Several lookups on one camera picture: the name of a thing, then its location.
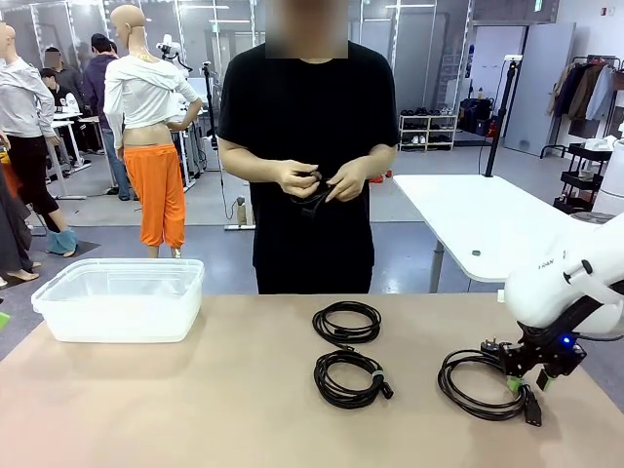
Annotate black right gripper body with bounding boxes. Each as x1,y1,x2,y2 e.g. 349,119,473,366
496,331,587,377

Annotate thick black power cable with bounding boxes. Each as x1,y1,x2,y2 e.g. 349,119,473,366
437,339,545,429

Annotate black cable with tie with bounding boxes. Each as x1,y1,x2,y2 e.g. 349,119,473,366
314,348,395,410

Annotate black USB cable coil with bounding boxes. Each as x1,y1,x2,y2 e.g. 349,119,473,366
287,168,342,215

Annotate person's left forearm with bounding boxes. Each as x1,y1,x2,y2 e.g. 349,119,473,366
355,142,399,182

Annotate person's right forearm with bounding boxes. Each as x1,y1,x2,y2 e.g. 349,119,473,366
218,140,282,185

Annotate person's left hand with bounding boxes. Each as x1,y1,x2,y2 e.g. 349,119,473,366
327,163,367,203

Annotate person's right hand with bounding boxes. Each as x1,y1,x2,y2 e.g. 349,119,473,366
272,159,322,199

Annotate mannequin with dark skirt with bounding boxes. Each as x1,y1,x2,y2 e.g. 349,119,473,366
0,131,43,289

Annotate teal shoe cover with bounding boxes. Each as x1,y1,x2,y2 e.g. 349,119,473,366
45,227,79,257

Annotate translucent white plastic bin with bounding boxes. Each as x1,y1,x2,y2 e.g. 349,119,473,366
30,257,205,344

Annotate white table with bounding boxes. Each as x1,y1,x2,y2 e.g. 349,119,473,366
392,173,624,295

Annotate black leggings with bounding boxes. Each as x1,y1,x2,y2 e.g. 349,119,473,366
7,134,62,234

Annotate black trolley cart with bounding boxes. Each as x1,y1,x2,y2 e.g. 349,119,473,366
553,142,614,215

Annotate orange trousers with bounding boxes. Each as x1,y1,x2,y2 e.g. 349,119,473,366
123,142,187,249

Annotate white background desk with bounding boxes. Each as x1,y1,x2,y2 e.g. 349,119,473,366
48,114,94,201

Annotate grey long-sleeve shirt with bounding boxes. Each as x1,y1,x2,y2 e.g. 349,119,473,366
0,57,58,140

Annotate seated person black white jacket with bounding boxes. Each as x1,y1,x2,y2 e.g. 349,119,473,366
41,66,84,116

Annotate black bags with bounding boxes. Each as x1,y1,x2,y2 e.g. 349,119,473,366
459,97,499,137

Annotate person in dark jacket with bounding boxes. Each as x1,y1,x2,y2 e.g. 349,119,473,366
43,46,87,94

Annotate white shoe rack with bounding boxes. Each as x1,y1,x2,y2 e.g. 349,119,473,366
398,112,459,152

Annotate person in purple hoodie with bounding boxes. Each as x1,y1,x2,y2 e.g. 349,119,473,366
82,32,136,202

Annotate grey partition panel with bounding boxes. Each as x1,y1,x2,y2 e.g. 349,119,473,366
503,22,576,158

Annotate clothes rack with coats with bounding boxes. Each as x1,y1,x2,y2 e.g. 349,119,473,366
545,54,624,160

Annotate white long-sleeve shirt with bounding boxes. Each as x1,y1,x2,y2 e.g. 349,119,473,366
103,54,204,150

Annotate pale mannequin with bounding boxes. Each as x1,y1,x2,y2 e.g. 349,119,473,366
0,21,79,257

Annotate black tripod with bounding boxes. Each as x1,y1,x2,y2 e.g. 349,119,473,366
201,60,233,223

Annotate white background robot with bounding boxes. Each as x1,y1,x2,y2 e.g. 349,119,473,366
155,33,194,72

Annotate tan mannequin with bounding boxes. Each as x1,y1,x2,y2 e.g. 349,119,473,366
103,5,204,259

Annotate person in black t-shirt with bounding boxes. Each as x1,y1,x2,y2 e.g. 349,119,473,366
216,38,401,295

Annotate black right arm hose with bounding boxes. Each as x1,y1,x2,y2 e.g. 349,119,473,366
516,292,624,345

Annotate black camera pole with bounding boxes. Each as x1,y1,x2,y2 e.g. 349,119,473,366
484,54,524,178

